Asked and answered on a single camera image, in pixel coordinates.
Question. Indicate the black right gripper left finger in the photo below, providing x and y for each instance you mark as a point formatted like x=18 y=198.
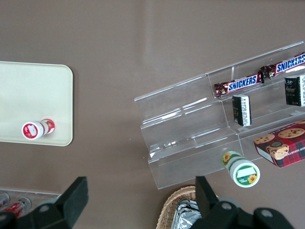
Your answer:
x=74 y=200

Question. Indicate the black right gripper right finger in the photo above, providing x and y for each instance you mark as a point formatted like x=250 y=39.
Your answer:
x=205 y=198

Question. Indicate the light wicker basket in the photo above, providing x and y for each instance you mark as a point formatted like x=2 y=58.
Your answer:
x=169 y=207

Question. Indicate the beige plastic tray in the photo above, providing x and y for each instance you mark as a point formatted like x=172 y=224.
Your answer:
x=35 y=95

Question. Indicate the silver foil packets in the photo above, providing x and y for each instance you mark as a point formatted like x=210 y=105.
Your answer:
x=187 y=214

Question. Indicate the clear acrylic bottle rack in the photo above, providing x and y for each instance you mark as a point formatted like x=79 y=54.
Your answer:
x=38 y=195

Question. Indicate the green sunflower capped bottle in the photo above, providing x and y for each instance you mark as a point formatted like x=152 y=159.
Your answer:
x=245 y=175

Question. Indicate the clear acrylic stepped display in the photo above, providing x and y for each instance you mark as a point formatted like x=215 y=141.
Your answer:
x=181 y=143
x=269 y=114

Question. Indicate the red capped white bottle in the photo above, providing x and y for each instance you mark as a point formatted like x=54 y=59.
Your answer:
x=32 y=130

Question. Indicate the red tartan cookie box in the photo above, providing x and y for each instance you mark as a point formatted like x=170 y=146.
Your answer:
x=283 y=145

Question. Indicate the small black box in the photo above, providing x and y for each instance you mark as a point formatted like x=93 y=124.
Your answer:
x=241 y=109
x=294 y=90

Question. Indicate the Snickers bar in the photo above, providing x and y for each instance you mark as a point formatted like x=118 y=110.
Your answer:
x=240 y=84
x=288 y=65

